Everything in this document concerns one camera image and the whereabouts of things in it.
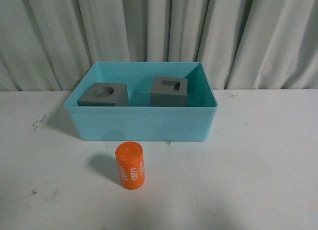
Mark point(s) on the orange cylinder with white numbers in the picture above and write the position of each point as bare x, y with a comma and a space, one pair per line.
130, 161

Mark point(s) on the gray cube with round hole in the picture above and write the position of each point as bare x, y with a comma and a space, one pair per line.
105, 94

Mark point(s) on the light blue plastic box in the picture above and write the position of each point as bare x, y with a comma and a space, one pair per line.
140, 121

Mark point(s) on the gray cube with L slot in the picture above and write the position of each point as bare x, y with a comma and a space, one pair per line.
169, 92

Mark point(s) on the white pleated curtain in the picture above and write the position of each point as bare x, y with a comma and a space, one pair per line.
242, 44

